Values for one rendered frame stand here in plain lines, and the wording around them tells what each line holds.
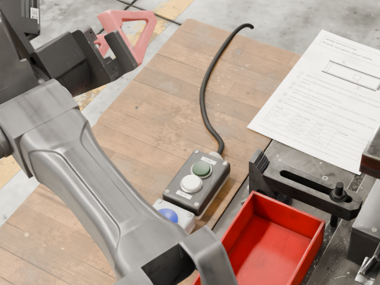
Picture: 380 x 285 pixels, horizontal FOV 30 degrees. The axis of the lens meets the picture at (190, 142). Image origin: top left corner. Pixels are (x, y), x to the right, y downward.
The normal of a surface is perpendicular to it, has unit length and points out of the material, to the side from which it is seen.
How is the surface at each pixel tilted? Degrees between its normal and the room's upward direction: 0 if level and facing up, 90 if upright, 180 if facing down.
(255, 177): 90
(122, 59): 82
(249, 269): 0
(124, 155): 0
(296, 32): 0
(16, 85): 65
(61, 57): 50
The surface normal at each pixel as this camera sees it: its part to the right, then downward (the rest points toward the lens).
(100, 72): -0.59, 0.53
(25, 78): 0.50, 0.26
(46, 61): 0.63, -0.16
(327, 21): -0.06, -0.66
